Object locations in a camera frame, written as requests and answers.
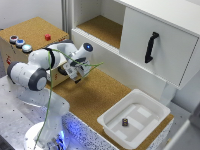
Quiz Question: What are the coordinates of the wooden drawer box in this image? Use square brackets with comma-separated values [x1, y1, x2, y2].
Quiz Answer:
[0, 16, 73, 89]

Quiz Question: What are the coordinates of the purple block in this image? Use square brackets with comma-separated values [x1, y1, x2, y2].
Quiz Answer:
[121, 117, 130, 128]

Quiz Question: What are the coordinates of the green button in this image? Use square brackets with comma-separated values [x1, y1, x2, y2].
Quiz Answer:
[21, 43, 34, 54]

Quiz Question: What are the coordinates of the blue button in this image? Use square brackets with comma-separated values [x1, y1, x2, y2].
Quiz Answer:
[14, 38, 26, 49]

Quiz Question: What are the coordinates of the white sliding door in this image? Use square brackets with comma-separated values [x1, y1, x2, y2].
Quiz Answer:
[118, 6, 200, 89]

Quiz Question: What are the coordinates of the black door handle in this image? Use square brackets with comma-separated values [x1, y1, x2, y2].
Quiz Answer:
[144, 31, 160, 64]

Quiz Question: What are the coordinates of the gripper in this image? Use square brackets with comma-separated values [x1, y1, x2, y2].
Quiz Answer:
[63, 60, 85, 82]

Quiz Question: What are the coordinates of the green cable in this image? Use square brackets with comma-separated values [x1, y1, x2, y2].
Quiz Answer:
[32, 48, 105, 150]

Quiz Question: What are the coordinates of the white plastic box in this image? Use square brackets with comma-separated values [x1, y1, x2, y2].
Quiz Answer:
[96, 88, 172, 150]

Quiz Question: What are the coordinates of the red button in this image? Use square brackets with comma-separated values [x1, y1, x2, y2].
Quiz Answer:
[9, 34, 20, 45]

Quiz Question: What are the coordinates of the black drawer handle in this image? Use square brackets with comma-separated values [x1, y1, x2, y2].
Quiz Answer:
[57, 65, 69, 77]

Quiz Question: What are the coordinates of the white cabinet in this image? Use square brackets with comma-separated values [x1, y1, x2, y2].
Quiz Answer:
[70, 0, 200, 108]

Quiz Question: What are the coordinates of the pink block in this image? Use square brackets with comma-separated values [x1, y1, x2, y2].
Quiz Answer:
[44, 33, 52, 41]

